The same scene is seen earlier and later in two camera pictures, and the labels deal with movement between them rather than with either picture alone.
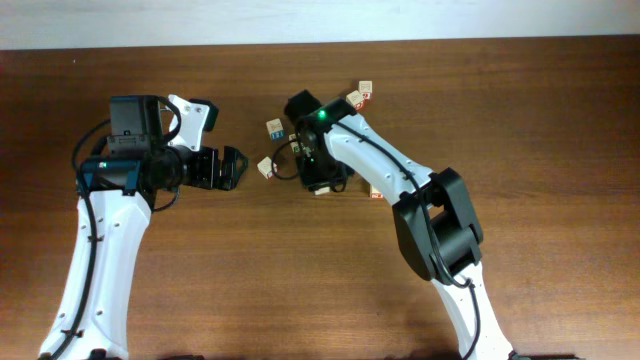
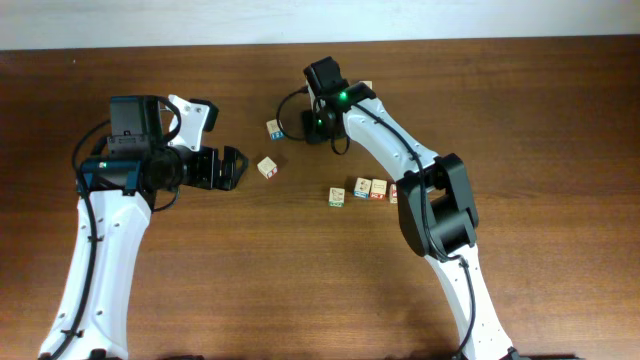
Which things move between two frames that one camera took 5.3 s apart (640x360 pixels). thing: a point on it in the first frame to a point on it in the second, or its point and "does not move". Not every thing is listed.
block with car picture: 322,190 to 362,188
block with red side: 374,194 does not move
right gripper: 310,181 to 310,134
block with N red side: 265,167 does not move
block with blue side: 275,129 does not move
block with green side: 293,143 to 336,197
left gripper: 209,178 does not move
